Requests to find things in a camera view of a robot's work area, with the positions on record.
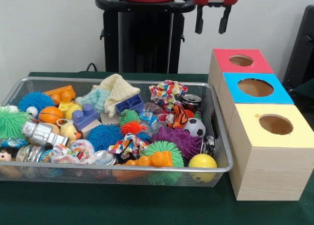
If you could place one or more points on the clear plastic bottle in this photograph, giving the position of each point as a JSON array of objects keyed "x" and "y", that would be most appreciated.
[{"x": 153, "y": 108}]

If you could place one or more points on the clear mesh bin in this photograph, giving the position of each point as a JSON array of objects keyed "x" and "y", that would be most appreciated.
[{"x": 222, "y": 146}]

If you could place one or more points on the wooden box with three holes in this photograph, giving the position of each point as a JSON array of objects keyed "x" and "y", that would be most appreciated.
[{"x": 269, "y": 173}]

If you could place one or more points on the colourful patterned cloth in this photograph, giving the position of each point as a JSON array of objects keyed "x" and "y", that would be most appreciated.
[{"x": 166, "y": 91}]

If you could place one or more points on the black flat panel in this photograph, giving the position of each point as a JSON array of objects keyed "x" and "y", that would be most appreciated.
[{"x": 301, "y": 50}]

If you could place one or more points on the small soccer ball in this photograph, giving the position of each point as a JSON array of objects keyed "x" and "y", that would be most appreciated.
[{"x": 195, "y": 128}]

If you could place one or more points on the cream knitted cloth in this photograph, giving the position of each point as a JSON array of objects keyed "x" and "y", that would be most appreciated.
[{"x": 120, "y": 90}]

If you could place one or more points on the dark green tablecloth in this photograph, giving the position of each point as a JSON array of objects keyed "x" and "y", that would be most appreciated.
[
  {"x": 122, "y": 205},
  {"x": 305, "y": 90}
]

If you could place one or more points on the purple spiky ball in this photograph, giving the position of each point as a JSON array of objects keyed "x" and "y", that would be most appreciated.
[{"x": 176, "y": 140}]

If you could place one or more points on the green spiky ball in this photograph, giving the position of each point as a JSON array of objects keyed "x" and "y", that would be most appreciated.
[{"x": 159, "y": 146}]

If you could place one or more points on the yellow ball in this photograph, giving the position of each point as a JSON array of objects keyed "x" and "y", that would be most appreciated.
[{"x": 202, "y": 161}]

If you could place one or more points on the orange toy block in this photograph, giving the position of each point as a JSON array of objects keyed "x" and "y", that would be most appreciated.
[{"x": 159, "y": 158}]

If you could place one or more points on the blue spiky ball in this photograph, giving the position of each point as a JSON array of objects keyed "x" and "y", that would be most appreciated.
[{"x": 105, "y": 136}]

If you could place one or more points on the small basketball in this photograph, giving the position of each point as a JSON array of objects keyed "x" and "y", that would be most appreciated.
[{"x": 50, "y": 114}]

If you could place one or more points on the silver toy robot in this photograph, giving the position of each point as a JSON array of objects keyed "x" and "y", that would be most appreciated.
[{"x": 41, "y": 134}]

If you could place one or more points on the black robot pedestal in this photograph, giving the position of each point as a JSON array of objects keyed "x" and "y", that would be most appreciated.
[{"x": 147, "y": 38}]

